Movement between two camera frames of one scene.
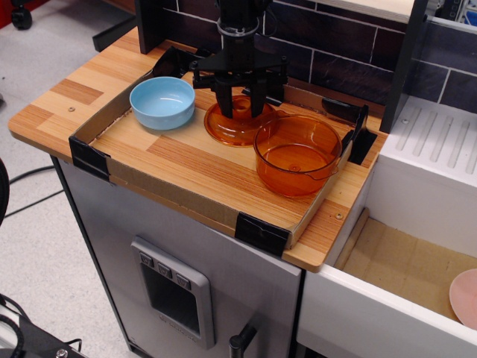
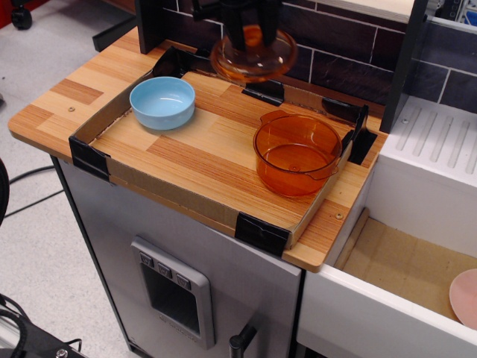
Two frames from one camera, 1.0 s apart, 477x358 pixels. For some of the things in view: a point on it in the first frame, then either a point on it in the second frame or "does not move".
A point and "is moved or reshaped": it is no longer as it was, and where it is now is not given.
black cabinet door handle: [239, 343] does not move
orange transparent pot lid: [239, 130] is moved or reshaped
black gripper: [239, 63] → [269, 11]
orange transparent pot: [295, 154] does not move
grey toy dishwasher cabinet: [178, 287] does not move
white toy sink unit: [384, 292] does not move
